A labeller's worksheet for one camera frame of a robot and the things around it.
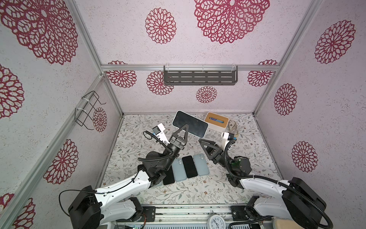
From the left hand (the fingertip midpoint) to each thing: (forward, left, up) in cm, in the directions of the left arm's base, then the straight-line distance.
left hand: (189, 127), depth 60 cm
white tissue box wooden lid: (+37, -25, -36) cm, 58 cm away
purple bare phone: (-7, +11, -40) cm, 42 cm away
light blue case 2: (+1, -9, -40) cm, 41 cm away
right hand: (-5, -5, -4) cm, 9 cm away
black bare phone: (0, -1, -40) cm, 40 cm away
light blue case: (-2, +5, -41) cm, 41 cm away
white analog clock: (-30, -13, -36) cm, 49 cm away
